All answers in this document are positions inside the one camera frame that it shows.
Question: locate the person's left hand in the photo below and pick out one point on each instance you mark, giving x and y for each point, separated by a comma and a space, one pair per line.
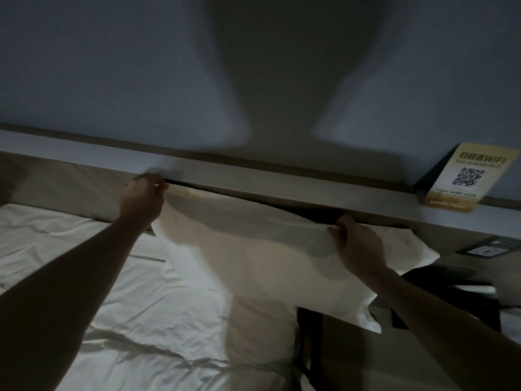
140, 203

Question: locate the person's right hand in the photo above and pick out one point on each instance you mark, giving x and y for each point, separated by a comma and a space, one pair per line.
360, 250

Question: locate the person's right fingers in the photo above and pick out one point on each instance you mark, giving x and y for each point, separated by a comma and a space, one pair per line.
342, 228

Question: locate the person's left fingers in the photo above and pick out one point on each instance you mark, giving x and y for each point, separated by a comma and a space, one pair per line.
155, 184

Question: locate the white pillow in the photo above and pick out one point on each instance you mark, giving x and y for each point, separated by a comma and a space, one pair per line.
260, 256

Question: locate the person's left forearm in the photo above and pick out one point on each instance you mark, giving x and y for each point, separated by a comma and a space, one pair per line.
61, 305

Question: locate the person's right forearm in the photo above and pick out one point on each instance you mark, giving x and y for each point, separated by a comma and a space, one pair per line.
447, 333

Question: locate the grey headboard with ledge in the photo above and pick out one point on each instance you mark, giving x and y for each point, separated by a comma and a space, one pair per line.
260, 183

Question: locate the black bedside device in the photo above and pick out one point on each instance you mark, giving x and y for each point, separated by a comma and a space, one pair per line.
451, 295

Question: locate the yellow code sign card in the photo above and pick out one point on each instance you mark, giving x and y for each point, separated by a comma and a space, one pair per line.
468, 179

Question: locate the grey-brown bedside table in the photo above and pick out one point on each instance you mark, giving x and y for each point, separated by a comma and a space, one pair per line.
366, 362

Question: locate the white bed sheet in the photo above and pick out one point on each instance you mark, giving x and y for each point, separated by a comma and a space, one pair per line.
154, 321

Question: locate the dark wall switch panel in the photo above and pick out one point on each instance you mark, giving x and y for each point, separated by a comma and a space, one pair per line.
486, 249

